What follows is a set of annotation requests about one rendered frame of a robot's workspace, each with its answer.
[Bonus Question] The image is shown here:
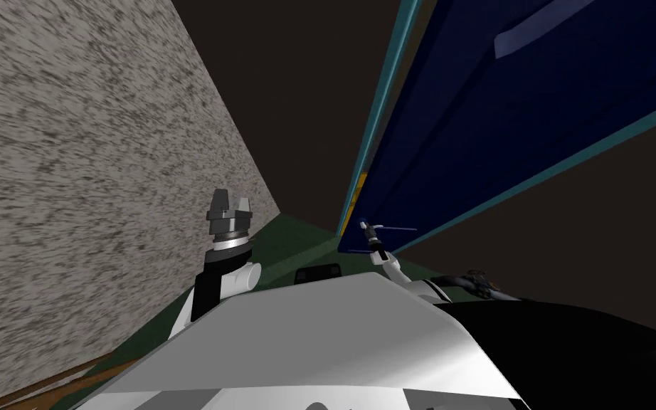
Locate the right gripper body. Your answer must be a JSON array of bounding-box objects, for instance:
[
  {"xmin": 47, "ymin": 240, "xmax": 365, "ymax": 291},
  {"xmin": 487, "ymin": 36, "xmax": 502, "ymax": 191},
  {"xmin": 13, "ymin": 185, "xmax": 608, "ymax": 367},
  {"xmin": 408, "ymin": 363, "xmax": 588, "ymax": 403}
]
[{"xmin": 359, "ymin": 221, "xmax": 385, "ymax": 247}]

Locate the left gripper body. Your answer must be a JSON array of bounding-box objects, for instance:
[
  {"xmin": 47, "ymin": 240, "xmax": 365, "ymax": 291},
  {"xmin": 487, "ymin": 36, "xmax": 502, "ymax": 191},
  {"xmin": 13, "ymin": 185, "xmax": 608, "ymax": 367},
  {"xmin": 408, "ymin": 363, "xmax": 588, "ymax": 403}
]
[{"xmin": 205, "ymin": 208, "xmax": 254, "ymax": 237}]

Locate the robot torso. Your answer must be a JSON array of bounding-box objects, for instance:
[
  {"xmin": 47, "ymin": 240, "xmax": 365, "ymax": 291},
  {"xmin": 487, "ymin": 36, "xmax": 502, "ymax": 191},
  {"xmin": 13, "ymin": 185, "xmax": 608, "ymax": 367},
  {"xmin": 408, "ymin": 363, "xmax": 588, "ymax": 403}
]
[{"xmin": 70, "ymin": 263, "xmax": 527, "ymax": 410}]

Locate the dark blue door leaf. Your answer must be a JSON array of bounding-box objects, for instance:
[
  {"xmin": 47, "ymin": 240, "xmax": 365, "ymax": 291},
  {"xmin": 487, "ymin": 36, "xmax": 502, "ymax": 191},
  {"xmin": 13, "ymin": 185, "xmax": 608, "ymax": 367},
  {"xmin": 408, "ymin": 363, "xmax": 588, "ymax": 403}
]
[{"xmin": 337, "ymin": 0, "xmax": 656, "ymax": 255}]

